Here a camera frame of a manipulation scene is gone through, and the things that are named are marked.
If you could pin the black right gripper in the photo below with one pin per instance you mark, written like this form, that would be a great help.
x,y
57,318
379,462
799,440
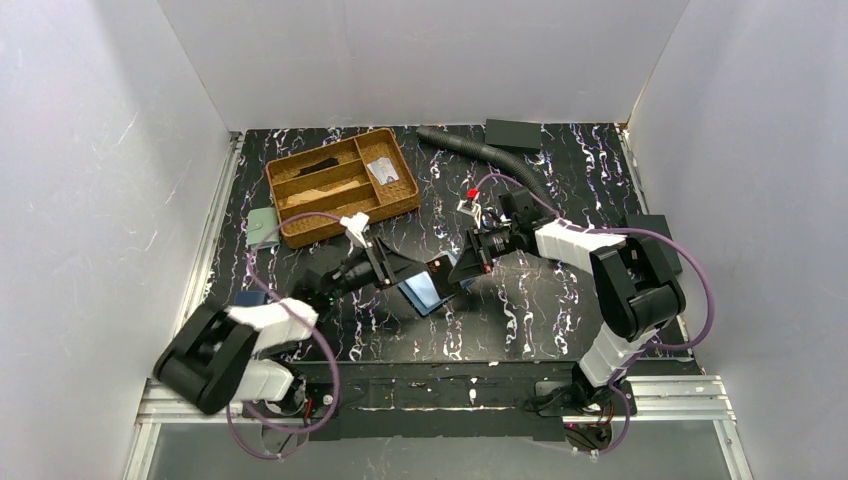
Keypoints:
x,y
476,249

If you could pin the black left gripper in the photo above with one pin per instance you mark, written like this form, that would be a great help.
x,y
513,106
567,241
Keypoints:
x,y
383,261

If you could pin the dark credit card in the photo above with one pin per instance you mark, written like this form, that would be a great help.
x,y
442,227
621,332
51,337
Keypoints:
x,y
439,270

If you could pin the light blue card holder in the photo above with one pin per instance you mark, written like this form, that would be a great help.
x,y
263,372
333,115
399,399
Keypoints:
x,y
420,292

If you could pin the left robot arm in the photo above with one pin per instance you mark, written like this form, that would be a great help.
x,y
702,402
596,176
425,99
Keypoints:
x,y
217,358

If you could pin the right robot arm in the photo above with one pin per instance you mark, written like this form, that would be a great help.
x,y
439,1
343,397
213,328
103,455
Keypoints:
x,y
635,284

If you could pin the white card in tray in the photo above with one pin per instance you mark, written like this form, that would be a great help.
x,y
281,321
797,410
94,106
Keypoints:
x,y
383,171

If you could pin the woven wicker organizer tray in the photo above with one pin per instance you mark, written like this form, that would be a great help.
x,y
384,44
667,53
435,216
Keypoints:
x,y
364,173

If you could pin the wooden utensil in tray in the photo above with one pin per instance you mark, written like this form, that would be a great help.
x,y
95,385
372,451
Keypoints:
x,y
315,194

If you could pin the black item in tray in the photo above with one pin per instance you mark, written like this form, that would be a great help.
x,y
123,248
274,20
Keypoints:
x,y
319,166

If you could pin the green small wallet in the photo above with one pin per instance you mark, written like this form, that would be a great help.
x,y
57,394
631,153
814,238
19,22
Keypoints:
x,y
263,229

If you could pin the black flat box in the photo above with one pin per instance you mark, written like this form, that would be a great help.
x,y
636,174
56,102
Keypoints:
x,y
517,136

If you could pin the dark blue wallet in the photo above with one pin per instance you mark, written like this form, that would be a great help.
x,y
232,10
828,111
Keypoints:
x,y
251,299

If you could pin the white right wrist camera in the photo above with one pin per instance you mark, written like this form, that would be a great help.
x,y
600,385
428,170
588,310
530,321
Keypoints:
x,y
471,207

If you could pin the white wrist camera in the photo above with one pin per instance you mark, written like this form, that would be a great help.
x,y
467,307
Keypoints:
x,y
471,207
355,228

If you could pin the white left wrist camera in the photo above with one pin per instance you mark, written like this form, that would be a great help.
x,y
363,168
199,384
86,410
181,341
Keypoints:
x,y
355,228

